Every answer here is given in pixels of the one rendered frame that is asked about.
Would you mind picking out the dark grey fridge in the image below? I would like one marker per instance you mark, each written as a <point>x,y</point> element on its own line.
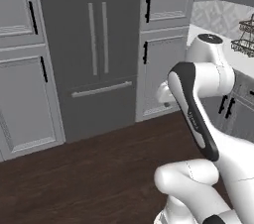
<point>76,29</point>

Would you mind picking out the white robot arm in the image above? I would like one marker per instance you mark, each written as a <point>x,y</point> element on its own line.
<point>205,76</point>

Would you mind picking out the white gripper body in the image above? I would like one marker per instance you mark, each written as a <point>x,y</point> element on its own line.
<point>164,93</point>

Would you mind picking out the grey base cupboard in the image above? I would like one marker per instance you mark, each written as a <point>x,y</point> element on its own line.
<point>243,115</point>

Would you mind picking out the tall grey cupboard door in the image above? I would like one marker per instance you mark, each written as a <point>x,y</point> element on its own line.
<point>26,105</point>
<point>158,66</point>

